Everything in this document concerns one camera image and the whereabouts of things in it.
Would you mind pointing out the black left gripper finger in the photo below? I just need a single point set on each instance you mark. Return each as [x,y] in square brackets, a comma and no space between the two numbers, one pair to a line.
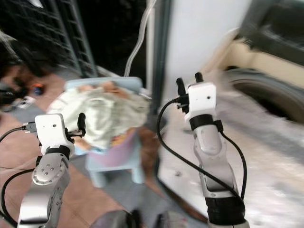
[81,121]

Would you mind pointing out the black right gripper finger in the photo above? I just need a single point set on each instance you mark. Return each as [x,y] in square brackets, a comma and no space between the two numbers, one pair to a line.
[198,77]
[180,87]

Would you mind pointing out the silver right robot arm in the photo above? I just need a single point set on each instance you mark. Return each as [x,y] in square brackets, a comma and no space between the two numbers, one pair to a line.
[213,166]

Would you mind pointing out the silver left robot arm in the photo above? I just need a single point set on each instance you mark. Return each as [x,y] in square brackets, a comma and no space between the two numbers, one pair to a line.
[45,190]

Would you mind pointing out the white top-load washing machine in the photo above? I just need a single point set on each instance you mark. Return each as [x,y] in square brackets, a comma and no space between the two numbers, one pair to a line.
[199,42]

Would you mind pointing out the dark washing machine lid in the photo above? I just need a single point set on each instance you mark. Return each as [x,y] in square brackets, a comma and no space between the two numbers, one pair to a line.
[275,23]

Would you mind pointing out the pale green crumpled garment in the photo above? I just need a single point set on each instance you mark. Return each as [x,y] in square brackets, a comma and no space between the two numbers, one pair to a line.
[109,111]

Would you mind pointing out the pink plastic basin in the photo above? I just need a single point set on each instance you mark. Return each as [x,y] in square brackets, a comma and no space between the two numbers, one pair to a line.
[114,154]

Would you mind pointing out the white printed paper card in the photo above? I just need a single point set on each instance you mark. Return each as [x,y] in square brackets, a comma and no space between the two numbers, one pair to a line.
[28,101]

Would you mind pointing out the small orange black object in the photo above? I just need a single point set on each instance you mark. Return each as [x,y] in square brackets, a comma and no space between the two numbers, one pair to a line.
[37,88]

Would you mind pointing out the light blue plastic stool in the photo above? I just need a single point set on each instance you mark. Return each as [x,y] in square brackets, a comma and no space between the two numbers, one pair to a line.
[135,166]

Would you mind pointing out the grey robot left leg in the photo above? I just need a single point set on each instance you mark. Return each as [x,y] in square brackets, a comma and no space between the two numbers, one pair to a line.
[114,221]

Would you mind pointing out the grey robot leg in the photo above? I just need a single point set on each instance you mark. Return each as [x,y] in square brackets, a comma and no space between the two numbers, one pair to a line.
[114,221]
[166,221]

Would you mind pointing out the dark metal grille gate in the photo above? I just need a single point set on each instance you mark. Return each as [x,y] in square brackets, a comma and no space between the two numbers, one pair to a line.
[52,28]

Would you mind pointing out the grey robot right leg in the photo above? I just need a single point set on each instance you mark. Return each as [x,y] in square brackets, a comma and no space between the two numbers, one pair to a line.
[166,221]

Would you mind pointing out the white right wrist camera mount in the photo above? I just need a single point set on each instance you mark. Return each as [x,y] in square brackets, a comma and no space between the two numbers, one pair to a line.
[202,97]

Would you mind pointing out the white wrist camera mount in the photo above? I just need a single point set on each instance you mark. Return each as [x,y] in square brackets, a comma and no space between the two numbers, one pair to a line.
[48,133]
[202,97]

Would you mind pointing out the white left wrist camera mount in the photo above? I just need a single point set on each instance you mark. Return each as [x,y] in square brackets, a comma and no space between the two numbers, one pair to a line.
[48,133]

